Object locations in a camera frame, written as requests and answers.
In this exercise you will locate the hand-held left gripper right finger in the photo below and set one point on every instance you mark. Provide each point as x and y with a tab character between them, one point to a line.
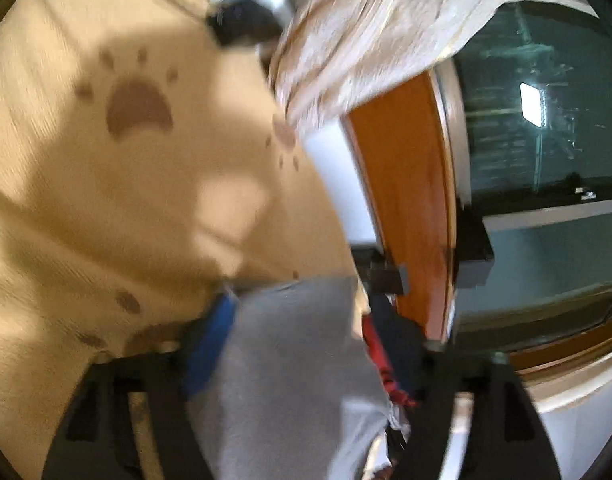
438	385

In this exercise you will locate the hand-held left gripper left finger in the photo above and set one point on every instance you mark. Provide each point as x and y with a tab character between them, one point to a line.
211	340

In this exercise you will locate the light grey sweater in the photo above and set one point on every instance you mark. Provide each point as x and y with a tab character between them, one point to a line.
286	370

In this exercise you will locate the red knit sweater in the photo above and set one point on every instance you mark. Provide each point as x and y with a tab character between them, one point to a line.
380	360

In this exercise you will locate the black box with grey lid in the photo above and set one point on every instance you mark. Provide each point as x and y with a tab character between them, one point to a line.
385	275

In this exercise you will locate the open black box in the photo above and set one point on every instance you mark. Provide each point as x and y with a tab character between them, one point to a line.
473	250

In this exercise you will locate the yellow paw-print blanket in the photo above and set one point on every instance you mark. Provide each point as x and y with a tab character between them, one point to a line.
111	210

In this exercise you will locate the wooden headboard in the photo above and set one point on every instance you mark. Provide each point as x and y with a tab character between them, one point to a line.
405	185

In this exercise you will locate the sliding glass window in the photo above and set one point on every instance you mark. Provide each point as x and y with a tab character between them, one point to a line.
545	160

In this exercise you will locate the white power strip with chargers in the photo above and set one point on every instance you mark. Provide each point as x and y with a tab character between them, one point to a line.
246	5

